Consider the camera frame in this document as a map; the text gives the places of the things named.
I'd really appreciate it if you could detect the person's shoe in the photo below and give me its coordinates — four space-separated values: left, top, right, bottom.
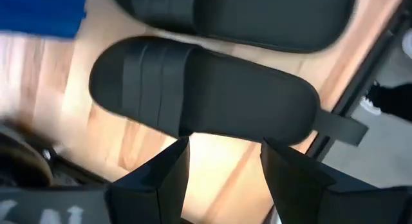
359 80 412 124

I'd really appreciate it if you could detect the black rubber slide sandal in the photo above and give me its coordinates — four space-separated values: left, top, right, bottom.
88 35 322 147
110 0 356 54

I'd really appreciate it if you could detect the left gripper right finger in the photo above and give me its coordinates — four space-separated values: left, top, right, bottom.
259 138 337 224

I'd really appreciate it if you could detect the black strap tab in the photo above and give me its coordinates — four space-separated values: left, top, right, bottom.
312 108 370 147

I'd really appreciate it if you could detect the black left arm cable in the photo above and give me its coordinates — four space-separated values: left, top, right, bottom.
0 120 55 188

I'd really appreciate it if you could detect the blue plastic bin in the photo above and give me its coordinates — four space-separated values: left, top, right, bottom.
0 0 88 41

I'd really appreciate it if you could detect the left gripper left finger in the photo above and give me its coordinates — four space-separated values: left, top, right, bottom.
104 136 191 224

